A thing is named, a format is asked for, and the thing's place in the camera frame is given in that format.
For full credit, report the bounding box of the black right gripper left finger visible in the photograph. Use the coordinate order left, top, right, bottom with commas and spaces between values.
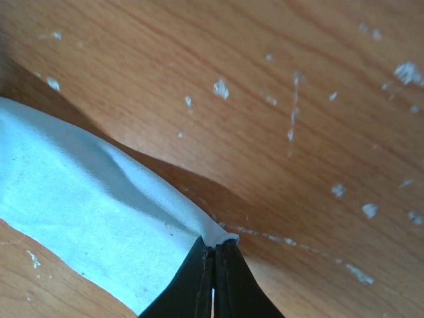
140, 237, 215, 318

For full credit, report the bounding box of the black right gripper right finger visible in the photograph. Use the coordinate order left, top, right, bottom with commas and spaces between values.
214, 240, 284, 318

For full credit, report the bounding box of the light blue cleaning cloth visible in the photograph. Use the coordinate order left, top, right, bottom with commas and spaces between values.
1, 98, 237, 314

